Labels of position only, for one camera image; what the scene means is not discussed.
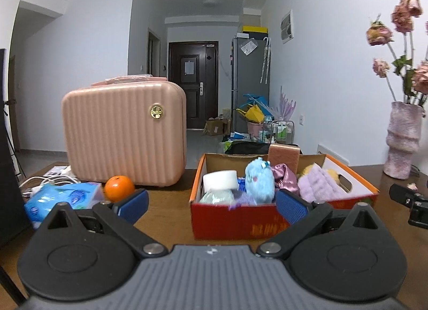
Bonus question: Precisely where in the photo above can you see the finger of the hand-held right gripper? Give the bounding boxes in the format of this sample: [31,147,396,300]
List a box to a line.
[389,183,428,212]

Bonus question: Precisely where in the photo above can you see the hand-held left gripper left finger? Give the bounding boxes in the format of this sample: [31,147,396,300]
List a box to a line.
[47,189,169,258]

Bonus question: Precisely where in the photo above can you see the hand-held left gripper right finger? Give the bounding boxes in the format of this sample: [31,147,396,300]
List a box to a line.
[256,189,378,259]

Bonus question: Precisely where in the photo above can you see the purple satin cloth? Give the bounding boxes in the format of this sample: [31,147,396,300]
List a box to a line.
[270,162,301,196]

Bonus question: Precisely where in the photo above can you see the lilac fluffy towel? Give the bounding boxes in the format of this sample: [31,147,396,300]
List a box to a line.
[296,166,347,203]

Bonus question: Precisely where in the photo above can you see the yellow plush dog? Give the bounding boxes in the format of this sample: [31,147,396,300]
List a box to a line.
[299,162,342,185]

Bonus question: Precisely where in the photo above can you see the blue plush toy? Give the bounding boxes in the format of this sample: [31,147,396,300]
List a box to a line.
[245,158,277,204]

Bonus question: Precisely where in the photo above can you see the brown sponge block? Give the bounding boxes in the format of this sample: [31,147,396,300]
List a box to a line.
[268,144,301,177]

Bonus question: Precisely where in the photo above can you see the purple knitted cloth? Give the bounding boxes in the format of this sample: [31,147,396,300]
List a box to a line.
[229,191,258,211]

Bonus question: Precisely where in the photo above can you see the orange-edged cardboard box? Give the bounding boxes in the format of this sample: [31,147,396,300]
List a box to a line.
[189,153,380,241]

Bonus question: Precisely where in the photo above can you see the light green cloth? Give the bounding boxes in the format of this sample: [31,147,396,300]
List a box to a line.
[199,189,235,204]

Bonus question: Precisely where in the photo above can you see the white foam roll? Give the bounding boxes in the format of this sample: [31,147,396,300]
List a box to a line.
[202,169,239,193]

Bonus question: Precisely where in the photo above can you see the orange fruit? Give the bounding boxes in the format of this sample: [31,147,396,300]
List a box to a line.
[103,175,136,203]

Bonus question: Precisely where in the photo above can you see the black fabric chair back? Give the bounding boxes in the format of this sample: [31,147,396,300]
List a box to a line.
[224,140,298,156]

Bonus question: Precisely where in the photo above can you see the pink ribbed suitcase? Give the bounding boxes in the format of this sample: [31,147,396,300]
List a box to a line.
[61,75,187,188]

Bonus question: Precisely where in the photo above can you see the blue tissue pack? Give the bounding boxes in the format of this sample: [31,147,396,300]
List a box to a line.
[24,182,105,231]

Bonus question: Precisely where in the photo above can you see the pink bucket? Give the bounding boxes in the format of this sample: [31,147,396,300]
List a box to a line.
[246,121,263,137]

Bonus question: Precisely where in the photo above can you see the purple feather wings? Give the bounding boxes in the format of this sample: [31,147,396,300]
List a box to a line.
[270,86,297,120]

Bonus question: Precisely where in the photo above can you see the yellow bag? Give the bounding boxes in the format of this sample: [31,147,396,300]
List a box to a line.
[236,104,264,123]

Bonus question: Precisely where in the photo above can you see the brown cardboard floor box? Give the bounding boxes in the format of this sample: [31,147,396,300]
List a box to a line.
[202,118,228,137]

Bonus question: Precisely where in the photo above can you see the dark brown entrance door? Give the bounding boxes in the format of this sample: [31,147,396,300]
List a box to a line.
[168,41,219,130]

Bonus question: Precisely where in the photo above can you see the black monitor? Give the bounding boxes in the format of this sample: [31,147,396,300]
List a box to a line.
[0,48,33,249]

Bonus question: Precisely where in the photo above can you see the black tripod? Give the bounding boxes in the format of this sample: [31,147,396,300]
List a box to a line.
[2,98,28,179]

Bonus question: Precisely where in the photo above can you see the grey refrigerator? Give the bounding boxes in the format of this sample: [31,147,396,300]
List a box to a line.
[231,36,271,137]

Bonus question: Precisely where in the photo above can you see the white folded umbrella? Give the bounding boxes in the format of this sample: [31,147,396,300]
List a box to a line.
[260,37,271,84]

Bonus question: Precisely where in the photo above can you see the clear plastic bag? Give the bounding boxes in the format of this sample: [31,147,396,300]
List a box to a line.
[240,41,258,56]

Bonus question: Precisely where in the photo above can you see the dried pink flowers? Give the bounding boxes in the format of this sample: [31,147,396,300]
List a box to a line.
[366,0,428,107]

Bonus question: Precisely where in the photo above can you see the white low wall panel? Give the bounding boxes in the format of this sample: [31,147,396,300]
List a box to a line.
[316,142,350,166]

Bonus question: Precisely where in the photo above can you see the wire cart with bottles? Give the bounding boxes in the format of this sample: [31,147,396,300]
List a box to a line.
[260,118,295,145]

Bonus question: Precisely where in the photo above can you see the white cables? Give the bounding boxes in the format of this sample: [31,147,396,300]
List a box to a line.
[18,166,81,197]

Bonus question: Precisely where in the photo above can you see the blue folded frame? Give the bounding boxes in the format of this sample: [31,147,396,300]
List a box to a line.
[243,93,269,107]

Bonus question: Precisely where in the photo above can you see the side doorway frame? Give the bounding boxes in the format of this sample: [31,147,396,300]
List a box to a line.
[147,27,162,79]

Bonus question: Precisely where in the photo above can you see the white wall fuse panel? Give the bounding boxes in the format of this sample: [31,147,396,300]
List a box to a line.
[280,9,295,45]

